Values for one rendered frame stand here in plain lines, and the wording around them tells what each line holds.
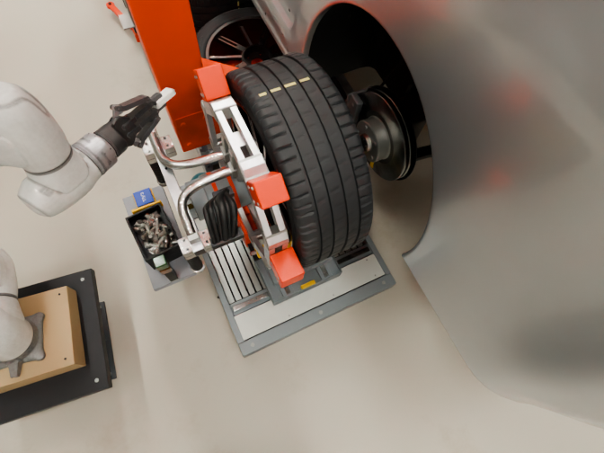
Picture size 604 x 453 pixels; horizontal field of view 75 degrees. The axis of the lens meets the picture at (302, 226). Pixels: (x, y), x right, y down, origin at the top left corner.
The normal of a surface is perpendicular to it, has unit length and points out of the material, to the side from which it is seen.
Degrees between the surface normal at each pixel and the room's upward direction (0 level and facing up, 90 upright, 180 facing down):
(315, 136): 20
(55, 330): 4
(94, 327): 0
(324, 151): 27
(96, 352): 0
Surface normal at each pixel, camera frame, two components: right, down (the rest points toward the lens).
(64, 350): 0.10, -0.44
